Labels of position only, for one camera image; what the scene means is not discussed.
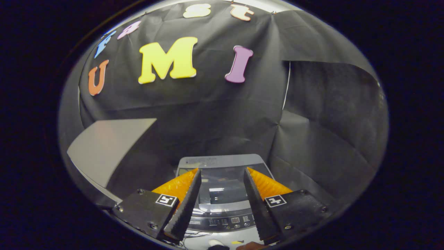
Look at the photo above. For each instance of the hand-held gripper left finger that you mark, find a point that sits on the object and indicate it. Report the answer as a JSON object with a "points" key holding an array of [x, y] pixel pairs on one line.
{"points": [[185, 205]]}

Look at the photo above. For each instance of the grey cabinet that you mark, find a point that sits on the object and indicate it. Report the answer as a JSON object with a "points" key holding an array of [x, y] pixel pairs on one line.
{"points": [[104, 146]]}

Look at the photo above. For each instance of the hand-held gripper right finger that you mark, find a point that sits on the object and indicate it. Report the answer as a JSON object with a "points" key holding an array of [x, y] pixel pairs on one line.
{"points": [[258, 205]]}

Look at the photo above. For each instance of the grey washing machine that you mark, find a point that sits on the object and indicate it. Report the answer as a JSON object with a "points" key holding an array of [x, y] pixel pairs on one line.
{"points": [[222, 160]]}

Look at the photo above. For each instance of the black backdrop cloth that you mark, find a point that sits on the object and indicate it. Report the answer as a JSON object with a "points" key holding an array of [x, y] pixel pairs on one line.
{"points": [[222, 114]]}

